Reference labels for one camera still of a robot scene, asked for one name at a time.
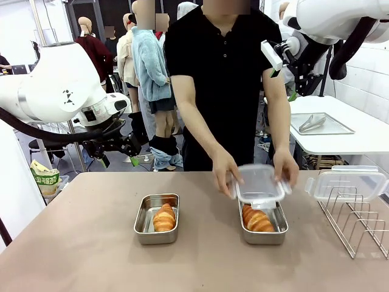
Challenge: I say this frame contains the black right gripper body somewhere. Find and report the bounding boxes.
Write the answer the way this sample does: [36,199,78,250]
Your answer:
[288,54,323,95]

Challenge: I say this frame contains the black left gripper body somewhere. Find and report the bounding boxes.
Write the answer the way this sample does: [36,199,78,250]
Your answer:
[91,133,136,155]

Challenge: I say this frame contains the metal serving tongs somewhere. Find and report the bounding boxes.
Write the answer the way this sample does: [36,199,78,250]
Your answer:
[299,114,326,133]

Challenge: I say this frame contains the perforated metal baking tray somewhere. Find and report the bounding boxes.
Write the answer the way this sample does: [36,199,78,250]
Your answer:
[290,112,356,136]

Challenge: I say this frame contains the golden croissant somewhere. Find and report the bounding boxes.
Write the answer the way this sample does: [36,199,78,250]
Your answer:
[153,203,177,232]
[242,204,275,232]

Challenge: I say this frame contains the rectangular steel container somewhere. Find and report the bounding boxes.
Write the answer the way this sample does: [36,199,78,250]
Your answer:
[133,193,180,245]
[238,199,289,246]

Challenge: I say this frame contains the clear plastic clip lid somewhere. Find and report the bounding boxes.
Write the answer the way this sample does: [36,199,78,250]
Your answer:
[305,165,389,202]
[230,164,292,210]

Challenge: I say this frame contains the person's left forearm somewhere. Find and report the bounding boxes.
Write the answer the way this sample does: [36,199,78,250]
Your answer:
[264,97,292,151]

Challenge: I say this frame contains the person's right forearm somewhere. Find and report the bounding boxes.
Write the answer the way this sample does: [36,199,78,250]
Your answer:
[177,112,227,156]

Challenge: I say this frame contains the person's left hand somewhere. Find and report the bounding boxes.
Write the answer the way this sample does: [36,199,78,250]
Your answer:
[272,147,300,194]

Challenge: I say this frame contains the person's right hand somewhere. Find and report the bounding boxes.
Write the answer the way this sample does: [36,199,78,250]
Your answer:
[212,148,246,197]

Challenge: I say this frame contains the slanted metal pole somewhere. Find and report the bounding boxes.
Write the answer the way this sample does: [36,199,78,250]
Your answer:
[68,123,88,173]

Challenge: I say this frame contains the black tripod stand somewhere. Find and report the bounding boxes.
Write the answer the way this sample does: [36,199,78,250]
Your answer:
[318,45,334,97]

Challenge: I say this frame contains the person's black-shirted torso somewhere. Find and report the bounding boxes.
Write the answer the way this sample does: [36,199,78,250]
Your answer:
[164,4,283,172]

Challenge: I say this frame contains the green snack bag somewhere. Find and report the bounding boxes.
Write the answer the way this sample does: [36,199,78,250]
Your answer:
[29,160,61,195]

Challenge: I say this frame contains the mannequin in cream jacket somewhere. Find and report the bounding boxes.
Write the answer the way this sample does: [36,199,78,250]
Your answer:
[117,13,140,113]

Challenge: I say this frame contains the mannequin in burgundy sweater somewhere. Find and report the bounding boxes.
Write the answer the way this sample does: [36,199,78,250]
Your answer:
[75,16,114,92]

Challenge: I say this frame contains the black bar at table edge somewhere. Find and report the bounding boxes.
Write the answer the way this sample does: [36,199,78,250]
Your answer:
[0,216,13,247]

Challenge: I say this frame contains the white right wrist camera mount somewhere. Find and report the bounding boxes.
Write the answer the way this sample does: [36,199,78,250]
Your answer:
[260,40,293,71]

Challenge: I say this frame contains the black right arm cable sleeve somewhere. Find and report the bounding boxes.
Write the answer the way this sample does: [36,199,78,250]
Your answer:
[329,16,377,80]

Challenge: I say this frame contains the black arm cable sleeve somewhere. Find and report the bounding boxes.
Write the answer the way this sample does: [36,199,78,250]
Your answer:
[329,16,377,80]
[0,106,125,144]

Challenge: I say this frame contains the black left arm cable sleeve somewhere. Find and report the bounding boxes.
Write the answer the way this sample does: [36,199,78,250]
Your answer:
[0,106,125,144]

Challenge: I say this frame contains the metal wire rack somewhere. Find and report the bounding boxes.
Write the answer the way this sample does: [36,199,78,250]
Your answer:
[317,186,389,259]

